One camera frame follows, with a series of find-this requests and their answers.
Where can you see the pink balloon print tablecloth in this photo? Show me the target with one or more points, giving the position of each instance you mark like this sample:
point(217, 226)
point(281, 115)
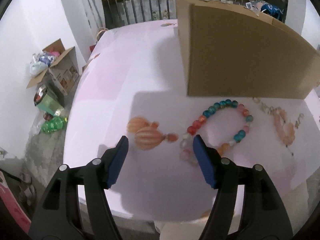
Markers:
point(137, 70)

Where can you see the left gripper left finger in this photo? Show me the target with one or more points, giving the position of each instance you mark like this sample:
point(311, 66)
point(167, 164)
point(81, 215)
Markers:
point(74, 204)

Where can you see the large brown cardboard box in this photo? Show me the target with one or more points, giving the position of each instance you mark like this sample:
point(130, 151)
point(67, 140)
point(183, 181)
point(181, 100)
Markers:
point(229, 50)

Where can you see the gold butterfly charm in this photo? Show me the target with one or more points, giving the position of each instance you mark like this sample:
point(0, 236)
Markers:
point(299, 120)

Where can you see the green plastic bottle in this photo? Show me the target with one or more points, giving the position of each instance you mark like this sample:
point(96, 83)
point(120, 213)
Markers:
point(57, 123)

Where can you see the open cardboard box on floor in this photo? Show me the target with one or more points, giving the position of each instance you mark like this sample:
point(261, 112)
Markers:
point(63, 70)

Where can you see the green bucket with lid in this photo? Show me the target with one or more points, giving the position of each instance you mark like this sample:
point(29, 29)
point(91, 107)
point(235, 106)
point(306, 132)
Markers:
point(46, 100)

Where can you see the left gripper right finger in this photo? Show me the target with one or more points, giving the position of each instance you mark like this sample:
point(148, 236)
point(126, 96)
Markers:
point(263, 213)

